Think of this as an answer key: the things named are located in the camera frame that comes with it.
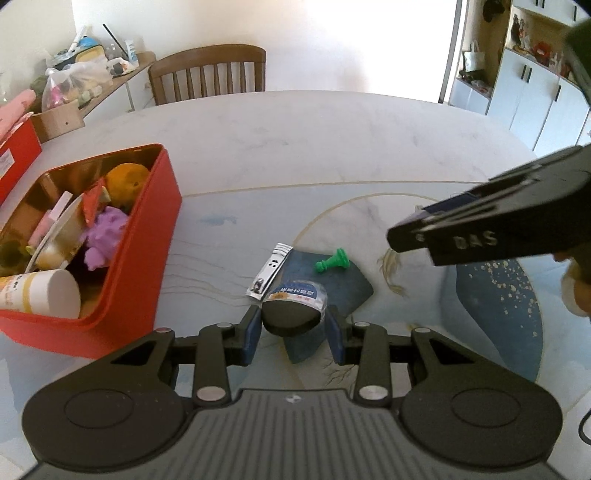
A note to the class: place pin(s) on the wooden chair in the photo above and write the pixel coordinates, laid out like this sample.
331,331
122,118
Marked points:
207,69

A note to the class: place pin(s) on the dark green object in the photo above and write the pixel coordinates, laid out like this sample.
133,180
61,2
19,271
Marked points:
11,258

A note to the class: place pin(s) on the red tin box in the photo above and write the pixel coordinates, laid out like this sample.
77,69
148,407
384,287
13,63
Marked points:
138,267

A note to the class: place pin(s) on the white wall cabinet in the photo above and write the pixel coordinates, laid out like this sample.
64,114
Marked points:
531,92

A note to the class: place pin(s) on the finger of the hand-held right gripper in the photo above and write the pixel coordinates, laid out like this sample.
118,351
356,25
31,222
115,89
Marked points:
508,230
545,173

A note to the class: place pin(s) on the small jar with black lid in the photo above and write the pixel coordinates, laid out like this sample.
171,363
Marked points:
293,309

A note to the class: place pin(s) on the clear plastic bag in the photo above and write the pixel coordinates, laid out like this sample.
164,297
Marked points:
78,83

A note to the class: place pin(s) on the brown cardboard box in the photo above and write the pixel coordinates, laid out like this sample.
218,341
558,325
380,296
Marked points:
57,120

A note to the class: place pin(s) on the silver nail clipper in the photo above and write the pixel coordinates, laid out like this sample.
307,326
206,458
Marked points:
270,272

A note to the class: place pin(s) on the white tote bag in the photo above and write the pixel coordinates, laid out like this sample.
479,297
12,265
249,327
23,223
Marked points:
473,59

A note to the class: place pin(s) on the white sideboard with wooden top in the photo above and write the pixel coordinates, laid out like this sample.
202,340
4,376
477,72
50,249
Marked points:
120,92

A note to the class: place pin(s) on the pink cloth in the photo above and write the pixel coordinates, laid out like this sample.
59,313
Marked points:
14,110

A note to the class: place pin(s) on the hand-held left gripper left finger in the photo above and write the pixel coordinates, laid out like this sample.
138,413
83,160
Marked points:
251,333

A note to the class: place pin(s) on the large red gift box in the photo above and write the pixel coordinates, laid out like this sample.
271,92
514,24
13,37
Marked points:
16,157

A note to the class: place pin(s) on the white yellow bottle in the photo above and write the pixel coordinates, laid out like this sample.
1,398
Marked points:
41,293

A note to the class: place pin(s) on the pink stick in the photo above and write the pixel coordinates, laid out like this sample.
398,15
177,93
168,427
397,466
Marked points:
45,226

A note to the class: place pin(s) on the green chess pawn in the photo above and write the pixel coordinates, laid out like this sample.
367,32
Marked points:
332,261

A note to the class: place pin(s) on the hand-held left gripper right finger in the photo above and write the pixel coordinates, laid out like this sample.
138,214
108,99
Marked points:
335,340

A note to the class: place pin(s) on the small white bottle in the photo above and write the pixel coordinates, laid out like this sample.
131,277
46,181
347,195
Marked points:
132,53

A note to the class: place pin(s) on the person's right hand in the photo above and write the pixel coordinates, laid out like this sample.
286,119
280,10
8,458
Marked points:
576,293

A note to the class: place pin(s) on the orange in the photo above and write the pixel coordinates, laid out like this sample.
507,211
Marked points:
127,184

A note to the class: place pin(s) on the row of shelf figurines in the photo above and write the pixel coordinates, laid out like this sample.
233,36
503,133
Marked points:
540,46

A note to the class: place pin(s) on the purple spiky plush toy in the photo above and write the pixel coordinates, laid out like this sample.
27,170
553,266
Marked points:
106,235

